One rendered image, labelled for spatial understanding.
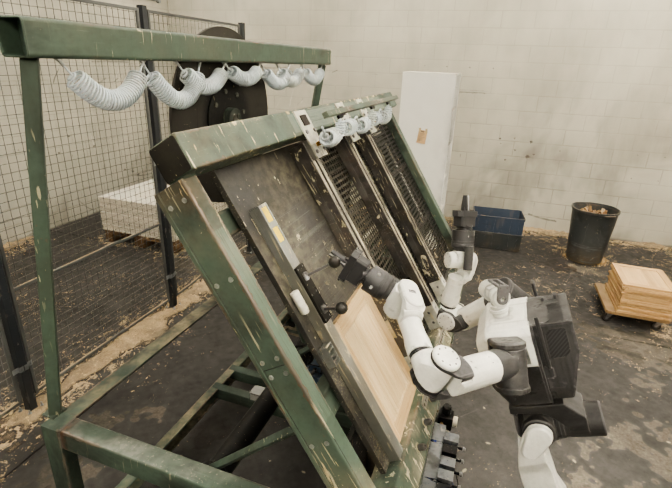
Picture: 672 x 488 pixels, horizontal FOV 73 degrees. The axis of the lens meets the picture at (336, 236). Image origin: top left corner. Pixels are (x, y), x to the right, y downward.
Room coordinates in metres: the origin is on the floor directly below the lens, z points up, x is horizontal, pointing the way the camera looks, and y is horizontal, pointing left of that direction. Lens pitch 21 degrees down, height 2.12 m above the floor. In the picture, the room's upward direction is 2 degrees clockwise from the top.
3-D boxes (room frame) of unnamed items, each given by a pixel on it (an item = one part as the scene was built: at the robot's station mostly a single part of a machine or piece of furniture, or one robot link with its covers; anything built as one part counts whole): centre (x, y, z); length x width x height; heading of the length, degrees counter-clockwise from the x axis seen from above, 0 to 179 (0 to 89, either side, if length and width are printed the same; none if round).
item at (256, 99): (2.19, 0.52, 1.85); 0.80 x 0.06 x 0.80; 161
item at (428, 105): (5.53, -1.04, 1.03); 0.61 x 0.58 x 2.05; 162
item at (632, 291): (3.79, -2.78, 0.20); 0.61 x 0.53 x 0.40; 162
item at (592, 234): (5.08, -3.00, 0.33); 0.52 x 0.51 x 0.65; 162
